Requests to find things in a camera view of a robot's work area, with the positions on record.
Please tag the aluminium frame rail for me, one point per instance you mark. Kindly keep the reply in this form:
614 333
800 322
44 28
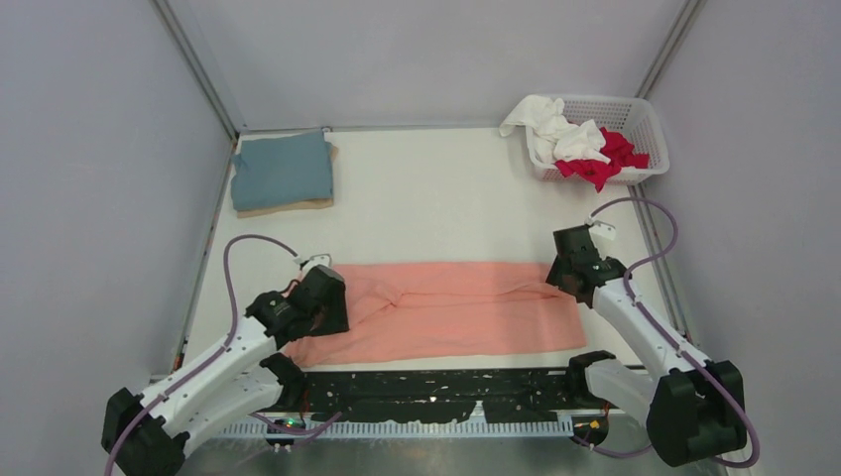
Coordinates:
179 35

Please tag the peach pink t-shirt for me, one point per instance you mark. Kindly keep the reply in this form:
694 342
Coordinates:
411 311

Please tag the tan folded t-shirt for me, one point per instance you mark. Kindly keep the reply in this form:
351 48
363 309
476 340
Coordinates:
289 207

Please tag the white plastic laundry basket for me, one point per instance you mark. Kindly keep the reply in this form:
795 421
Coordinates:
634 118

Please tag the white crumpled t-shirt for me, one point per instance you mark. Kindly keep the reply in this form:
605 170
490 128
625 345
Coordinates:
555 137

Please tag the slotted cable duct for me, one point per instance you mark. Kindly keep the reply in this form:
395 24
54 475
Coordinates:
474 426

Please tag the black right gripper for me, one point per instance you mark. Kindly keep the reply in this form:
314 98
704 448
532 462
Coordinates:
555 276

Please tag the red t-shirt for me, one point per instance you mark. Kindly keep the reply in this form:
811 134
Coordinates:
619 154

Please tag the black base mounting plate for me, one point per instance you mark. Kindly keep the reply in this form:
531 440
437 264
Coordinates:
440 396

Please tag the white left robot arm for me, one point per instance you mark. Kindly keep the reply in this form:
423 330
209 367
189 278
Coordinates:
154 431

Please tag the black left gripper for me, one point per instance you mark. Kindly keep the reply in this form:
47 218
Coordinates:
337 322

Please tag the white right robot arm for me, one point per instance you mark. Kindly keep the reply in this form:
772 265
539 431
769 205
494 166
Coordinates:
691 407

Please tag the blue folded t-shirt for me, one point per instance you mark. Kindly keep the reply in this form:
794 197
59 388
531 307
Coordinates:
282 171

